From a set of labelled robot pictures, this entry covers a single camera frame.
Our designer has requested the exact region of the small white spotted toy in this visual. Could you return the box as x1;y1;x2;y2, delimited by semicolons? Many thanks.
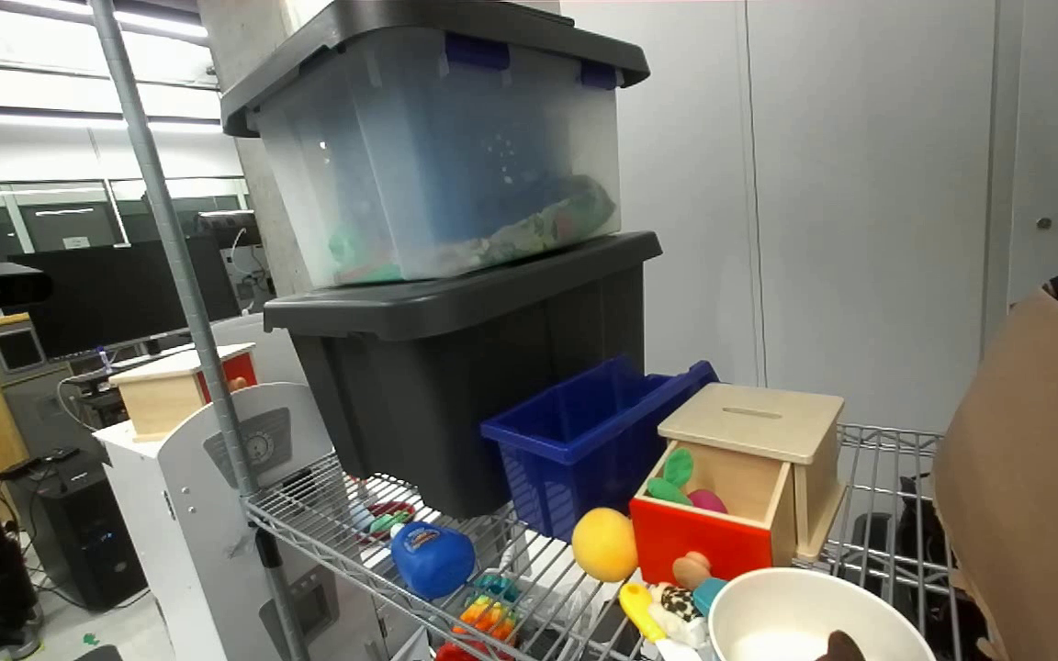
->
659;584;702;625

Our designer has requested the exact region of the wooden box red drawer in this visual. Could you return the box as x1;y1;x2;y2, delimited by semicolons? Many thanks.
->
629;384;846;584

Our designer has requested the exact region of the dark grey storage tote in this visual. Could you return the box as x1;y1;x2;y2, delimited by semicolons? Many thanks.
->
263;231;661;518

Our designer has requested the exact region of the blue plastic bin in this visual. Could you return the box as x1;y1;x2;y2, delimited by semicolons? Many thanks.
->
481;359;716;542

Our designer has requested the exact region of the yellow ball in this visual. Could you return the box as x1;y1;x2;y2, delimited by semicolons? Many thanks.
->
569;506;638;579

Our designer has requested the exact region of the clear plastic storage bin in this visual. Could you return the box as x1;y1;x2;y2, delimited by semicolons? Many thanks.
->
220;0;650;288

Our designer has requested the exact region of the blue toy ball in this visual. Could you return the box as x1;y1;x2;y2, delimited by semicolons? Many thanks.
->
389;522;479;600

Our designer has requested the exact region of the wooden toy peg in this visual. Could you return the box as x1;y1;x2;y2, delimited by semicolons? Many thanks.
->
674;550;709;588

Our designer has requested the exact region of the rainbow stacking toy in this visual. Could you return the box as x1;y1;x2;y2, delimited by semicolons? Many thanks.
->
434;594;517;661

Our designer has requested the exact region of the wooden box on cabinet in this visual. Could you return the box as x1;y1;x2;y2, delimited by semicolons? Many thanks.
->
110;349;211;442

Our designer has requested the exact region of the white machine cabinet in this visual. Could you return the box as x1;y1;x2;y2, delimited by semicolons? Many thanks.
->
93;309;361;661

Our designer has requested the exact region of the brown monkey plush toy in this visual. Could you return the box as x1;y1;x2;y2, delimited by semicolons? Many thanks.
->
818;631;868;661

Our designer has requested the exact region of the large cardboard box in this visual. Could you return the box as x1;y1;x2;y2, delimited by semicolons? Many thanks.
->
932;276;1058;661

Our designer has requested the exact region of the toy knife yellow handle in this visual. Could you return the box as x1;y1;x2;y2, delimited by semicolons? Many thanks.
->
617;579;702;661

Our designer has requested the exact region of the white bowl teal handle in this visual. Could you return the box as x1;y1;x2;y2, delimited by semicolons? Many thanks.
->
705;566;937;661

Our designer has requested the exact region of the wire metal shelf rack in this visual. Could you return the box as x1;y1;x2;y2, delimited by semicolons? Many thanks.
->
88;0;937;661

